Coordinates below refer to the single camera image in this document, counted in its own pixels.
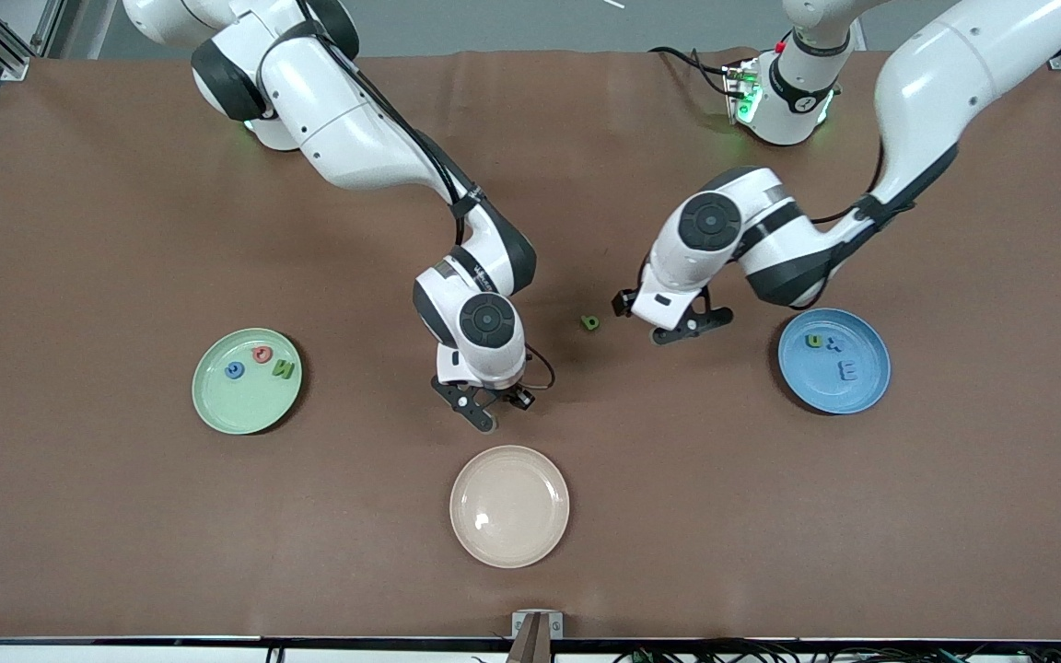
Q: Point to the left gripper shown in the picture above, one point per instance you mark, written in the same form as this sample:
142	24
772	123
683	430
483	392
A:
623	301

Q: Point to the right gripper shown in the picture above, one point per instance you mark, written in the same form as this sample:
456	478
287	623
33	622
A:
520	398

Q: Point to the green small letter b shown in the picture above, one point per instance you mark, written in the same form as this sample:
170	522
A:
589	323

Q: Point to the blue letter m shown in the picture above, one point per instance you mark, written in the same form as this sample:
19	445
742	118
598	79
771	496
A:
849	371

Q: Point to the green letter N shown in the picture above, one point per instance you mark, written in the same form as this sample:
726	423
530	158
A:
284	370

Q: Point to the blue letter G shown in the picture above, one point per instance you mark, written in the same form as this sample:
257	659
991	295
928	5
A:
228	371

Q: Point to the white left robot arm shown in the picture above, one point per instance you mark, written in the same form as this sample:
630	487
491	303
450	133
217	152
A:
926	83

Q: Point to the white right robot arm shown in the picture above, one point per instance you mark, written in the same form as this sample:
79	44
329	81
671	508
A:
346	120

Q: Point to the beige plate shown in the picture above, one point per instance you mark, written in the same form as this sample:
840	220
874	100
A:
509	506

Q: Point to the blue plate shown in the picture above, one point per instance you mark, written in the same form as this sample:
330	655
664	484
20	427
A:
825	391

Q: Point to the silver base connector panel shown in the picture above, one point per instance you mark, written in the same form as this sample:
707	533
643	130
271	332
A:
740	92

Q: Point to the green plate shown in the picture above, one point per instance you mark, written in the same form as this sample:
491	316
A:
240	405

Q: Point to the brown table mat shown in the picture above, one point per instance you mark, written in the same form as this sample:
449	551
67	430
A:
125	230

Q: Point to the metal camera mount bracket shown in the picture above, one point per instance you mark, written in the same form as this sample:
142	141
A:
536	635

